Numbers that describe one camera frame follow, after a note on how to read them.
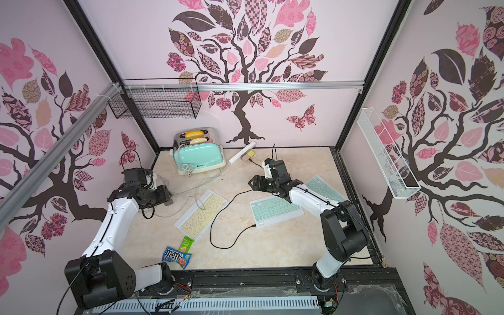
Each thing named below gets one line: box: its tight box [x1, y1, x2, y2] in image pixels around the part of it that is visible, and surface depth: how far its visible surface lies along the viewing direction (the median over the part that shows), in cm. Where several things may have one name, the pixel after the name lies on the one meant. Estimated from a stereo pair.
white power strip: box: [228, 141, 257, 165], surface depth 116 cm
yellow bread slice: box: [185, 129, 205, 140], surface depth 103 cm
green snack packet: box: [178, 236, 195, 254], surface depth 85 cm
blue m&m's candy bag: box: [162, 245, 193, 270], surface depth 80 cm
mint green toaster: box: [169, 127, 227, 176], surface depth 102 cm
